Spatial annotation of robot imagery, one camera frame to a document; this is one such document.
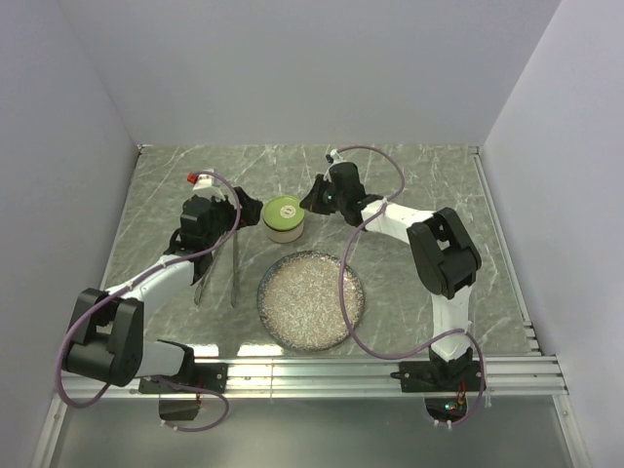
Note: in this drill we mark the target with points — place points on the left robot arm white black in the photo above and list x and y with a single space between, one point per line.
105 339

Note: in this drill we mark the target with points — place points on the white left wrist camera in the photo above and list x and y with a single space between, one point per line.
202 184

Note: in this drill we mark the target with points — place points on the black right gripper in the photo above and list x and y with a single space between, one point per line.
313 202

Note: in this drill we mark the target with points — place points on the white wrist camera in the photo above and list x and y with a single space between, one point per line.
202 184
334 157

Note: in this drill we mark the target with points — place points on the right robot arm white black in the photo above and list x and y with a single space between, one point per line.
446 261

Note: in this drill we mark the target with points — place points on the beige round lunch box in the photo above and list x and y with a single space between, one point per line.
286 236

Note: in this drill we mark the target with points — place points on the green round lid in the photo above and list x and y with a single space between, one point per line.
282 213

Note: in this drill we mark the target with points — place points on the stainless steel tongs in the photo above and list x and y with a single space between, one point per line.
199 292

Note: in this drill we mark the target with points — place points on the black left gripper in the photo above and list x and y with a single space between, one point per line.
251 209

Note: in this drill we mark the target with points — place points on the speckled grey plate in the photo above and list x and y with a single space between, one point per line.
298 302

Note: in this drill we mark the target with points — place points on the aluminium mounting rail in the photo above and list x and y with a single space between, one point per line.
366 377

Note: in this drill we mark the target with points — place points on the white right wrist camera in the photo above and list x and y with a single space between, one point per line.
334 157

